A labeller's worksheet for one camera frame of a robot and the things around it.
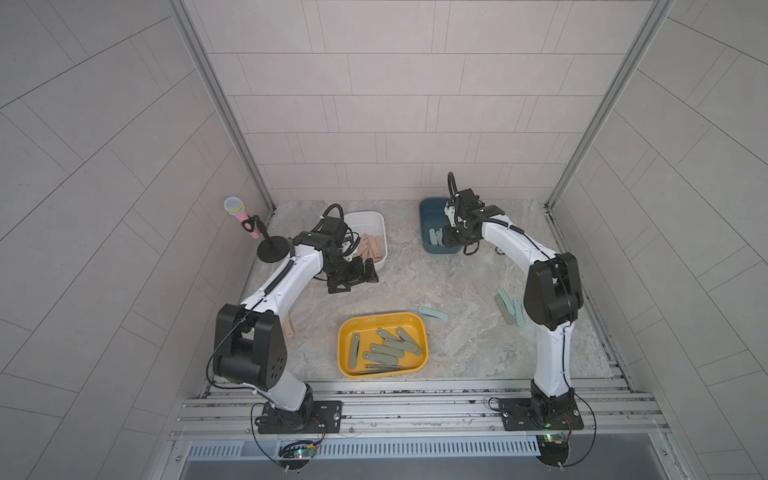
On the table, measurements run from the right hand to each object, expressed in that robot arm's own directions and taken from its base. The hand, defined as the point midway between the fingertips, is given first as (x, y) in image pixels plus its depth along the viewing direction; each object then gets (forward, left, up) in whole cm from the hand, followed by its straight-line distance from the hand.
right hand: (447, 237), depth 97 cm
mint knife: (+5, +2, -6) cm, 8 cm away
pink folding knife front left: (-25, +49, -6) cm, 56 cm away
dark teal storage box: (+16, +2, -6) cm, 17 cm away
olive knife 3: (-29, +16, -9) cm, 34 cm away
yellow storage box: (-31, +22, -8) cm, 39 cm away
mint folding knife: (-22, +7, -9) cm, 25 cm away
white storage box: (+12, +25, -4) cm, 28 cm away
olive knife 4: (-34, +23, -8) cm, 42 cm away
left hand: (-17, +25, +4) cm, 30 cm away
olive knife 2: (-28, +21, -8) cm, 36 cm away
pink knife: (+2, +23, -5) cm, 24 cm away
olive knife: (-30, +30, -7) cm, 43 cm away
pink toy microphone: (+2, +62, +18) cm, 65 cm away
